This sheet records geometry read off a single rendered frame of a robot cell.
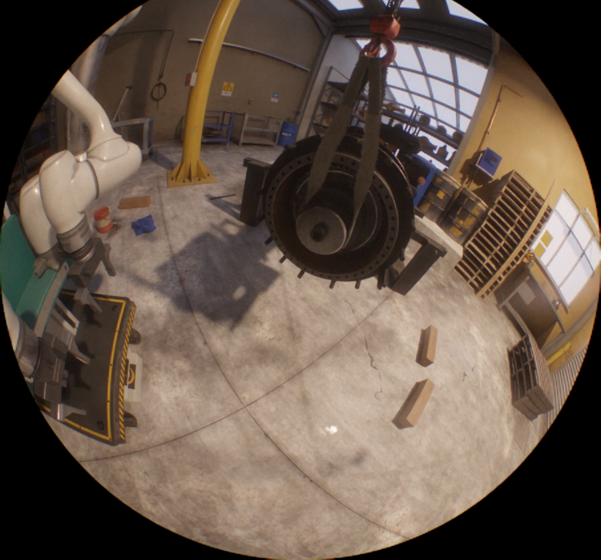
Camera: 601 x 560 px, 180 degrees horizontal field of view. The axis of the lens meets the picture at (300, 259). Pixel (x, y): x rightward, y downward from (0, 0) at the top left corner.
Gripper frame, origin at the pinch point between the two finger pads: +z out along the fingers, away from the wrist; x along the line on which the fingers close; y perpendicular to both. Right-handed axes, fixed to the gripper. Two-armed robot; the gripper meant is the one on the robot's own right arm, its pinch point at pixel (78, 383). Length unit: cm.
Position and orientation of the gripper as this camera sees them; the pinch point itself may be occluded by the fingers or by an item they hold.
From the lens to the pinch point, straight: 58.6
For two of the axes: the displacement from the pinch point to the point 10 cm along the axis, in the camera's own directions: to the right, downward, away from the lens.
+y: -9.3, -0.4, -3.6
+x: 2.4, 7.0, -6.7
